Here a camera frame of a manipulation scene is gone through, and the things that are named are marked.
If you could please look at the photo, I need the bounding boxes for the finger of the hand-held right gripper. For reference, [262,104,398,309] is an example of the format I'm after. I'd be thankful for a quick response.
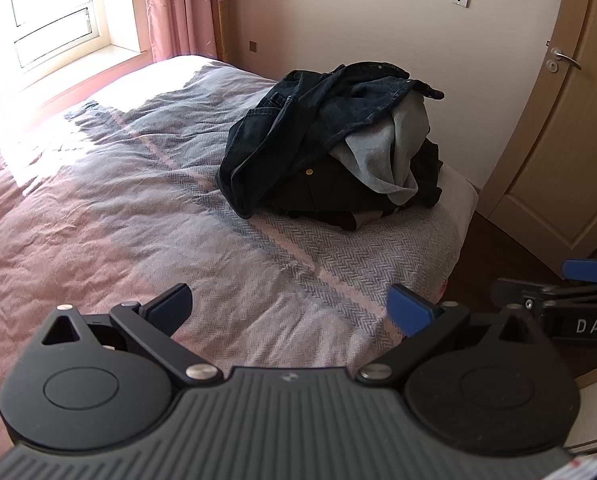
[491,277,559,311]
[562,258,597,285]

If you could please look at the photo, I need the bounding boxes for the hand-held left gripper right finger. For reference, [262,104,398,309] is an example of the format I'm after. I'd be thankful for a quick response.
[355,284,549,388]

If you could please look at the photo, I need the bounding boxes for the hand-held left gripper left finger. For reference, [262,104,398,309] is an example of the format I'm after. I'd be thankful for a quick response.
[41,283,224,388]

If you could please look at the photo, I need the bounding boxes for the bed with pink-grey cover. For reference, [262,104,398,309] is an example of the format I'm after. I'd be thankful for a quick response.
[0,54,461,461]

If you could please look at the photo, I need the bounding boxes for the white bed sheet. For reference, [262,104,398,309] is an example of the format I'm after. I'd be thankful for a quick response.
[435,162,479,291]

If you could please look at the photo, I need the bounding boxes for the wooden door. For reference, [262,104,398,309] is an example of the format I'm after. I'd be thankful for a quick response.
[478,0,597,277]

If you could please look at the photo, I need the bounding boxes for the black garment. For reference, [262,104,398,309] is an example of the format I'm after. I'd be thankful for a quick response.
[263,137,445,232]

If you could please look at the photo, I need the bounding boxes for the grey hoodie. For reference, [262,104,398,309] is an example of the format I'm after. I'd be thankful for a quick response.
[327,92,431,206]

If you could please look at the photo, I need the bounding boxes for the white window sill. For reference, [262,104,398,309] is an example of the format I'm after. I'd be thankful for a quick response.
[26,44,146,92]

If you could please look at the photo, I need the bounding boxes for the golden pipe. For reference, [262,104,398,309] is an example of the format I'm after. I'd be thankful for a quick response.
[215,0,230,61]

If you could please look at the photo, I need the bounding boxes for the pink curtain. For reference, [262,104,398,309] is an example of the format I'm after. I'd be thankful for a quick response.
[141,0,220,63]

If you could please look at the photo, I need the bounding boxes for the black cable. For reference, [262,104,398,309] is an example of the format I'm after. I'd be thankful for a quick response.
[565,435,597,453]

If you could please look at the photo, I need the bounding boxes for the silver door handle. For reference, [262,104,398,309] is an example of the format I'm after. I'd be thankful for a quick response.
[545,47,582,74]

